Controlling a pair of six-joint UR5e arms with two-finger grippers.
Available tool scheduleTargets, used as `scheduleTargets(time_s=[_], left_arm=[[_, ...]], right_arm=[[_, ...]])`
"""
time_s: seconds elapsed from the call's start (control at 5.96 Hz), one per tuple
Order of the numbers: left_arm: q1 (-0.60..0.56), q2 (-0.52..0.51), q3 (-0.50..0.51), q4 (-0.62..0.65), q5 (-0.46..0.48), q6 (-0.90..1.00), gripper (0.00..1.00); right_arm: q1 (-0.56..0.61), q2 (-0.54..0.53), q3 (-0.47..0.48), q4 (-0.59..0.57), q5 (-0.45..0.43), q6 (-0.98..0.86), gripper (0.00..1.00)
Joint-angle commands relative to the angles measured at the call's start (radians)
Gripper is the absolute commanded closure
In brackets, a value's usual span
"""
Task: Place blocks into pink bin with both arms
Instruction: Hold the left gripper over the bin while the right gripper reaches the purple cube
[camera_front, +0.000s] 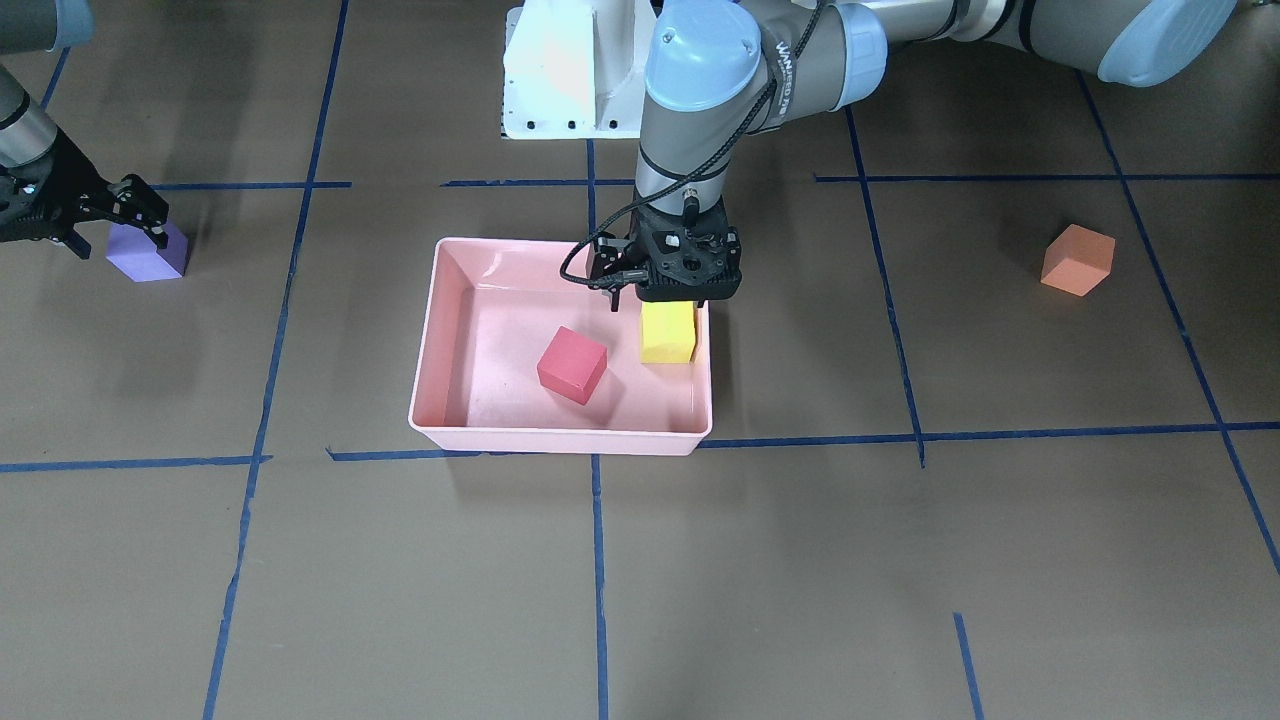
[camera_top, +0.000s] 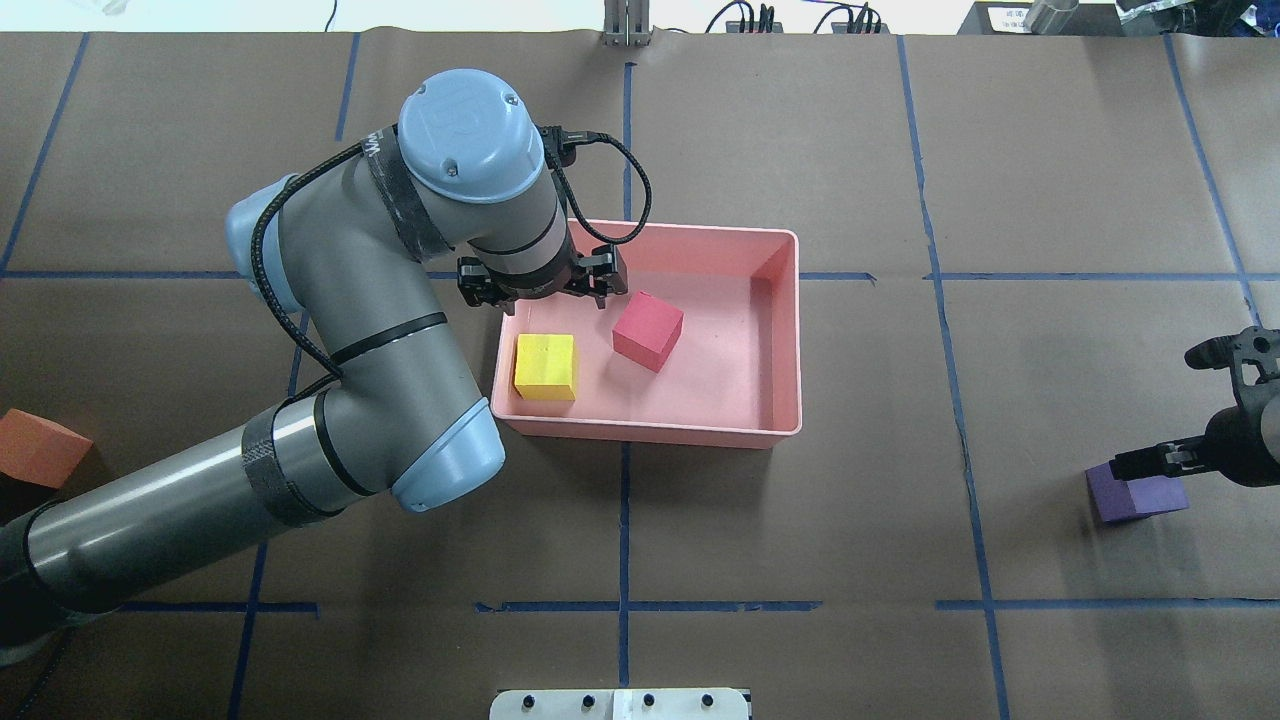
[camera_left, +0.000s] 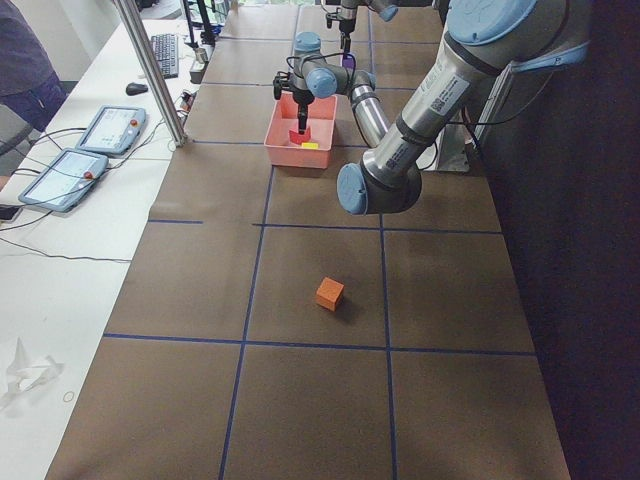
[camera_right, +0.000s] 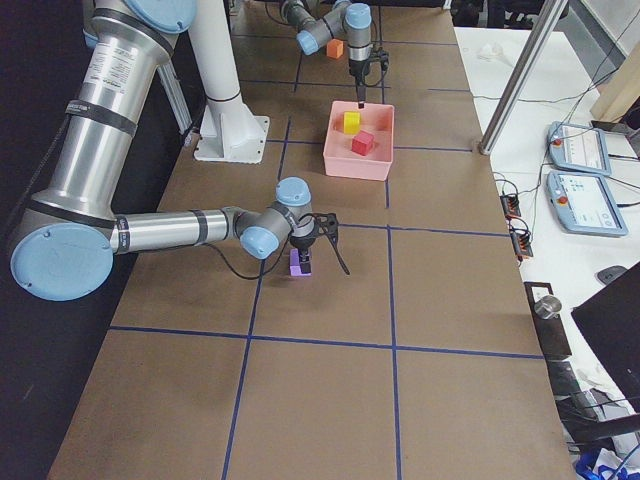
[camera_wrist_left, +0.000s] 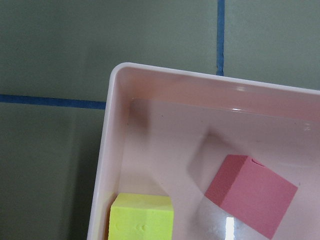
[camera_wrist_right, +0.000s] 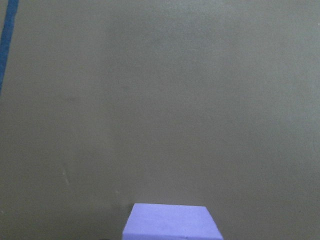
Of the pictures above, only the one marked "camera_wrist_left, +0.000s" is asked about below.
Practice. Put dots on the pink plastic bin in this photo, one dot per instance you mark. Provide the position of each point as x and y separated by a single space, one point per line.
167 131

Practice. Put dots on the yellow foam block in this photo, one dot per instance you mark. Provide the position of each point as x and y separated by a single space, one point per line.
141 217

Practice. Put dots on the red foam block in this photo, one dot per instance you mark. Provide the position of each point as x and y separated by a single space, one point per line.
252 193

